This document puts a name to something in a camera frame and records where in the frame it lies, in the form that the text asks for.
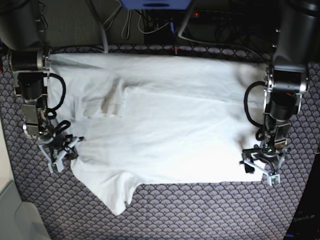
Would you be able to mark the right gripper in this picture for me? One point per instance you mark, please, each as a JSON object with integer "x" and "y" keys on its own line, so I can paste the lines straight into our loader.
{"x": 56, "y": 147}

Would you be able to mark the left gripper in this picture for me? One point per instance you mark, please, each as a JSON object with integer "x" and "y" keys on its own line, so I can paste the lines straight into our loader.
{"x": 271, "y": 156}

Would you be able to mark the white T-shirt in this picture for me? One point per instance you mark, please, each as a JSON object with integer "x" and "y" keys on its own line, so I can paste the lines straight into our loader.
{"x": 155, "y": 119}

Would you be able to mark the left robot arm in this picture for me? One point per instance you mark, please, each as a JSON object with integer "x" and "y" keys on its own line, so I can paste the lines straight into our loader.
{"x": 286, "y": 82}

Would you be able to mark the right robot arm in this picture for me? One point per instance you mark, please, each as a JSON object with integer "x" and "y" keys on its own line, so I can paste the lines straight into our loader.
{"x": 22, "y": 31}

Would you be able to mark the fan-patterned table cloth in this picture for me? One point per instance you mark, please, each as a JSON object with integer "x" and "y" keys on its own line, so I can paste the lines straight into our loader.
{"x": 202, "y": 211}

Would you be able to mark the black power strip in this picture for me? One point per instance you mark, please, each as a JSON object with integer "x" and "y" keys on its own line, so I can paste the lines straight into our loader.
{"x": 210, "y": 16}

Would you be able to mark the blue box at top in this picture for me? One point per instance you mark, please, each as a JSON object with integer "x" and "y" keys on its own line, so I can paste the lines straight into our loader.
{"x": 156, "y": 4}

